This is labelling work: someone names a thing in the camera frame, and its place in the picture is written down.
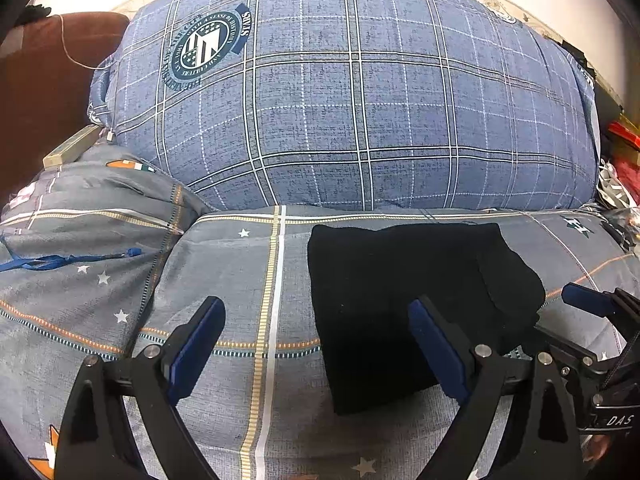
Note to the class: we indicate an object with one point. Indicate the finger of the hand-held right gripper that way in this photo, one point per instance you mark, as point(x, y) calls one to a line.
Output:
point(575, 347)
point(590, 299)

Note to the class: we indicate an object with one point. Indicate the grey star-print bedsheet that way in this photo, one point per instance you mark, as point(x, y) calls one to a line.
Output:
point(280, 280)

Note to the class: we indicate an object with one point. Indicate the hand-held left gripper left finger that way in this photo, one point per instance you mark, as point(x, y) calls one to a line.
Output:
point(195, 350)

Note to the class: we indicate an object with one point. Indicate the grey star-print pillow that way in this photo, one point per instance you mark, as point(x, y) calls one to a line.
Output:
point(90, 240)

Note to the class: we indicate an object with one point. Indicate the black pants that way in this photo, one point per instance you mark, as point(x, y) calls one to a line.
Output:
point(410, 300)

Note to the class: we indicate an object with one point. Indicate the beige wooden block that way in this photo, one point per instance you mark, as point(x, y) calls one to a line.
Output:
point(72, 146)

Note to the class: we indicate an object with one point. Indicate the brown headboard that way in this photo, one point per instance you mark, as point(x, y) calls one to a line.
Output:
point(45, 90)

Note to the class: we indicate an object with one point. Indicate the red cloth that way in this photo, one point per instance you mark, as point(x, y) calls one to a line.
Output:
point(627, 150)

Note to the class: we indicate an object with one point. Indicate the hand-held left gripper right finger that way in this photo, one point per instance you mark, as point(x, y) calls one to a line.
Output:
point(440, 355)

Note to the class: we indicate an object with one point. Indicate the blue plaid pillow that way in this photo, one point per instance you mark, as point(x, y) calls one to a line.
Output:
point(360, 100)

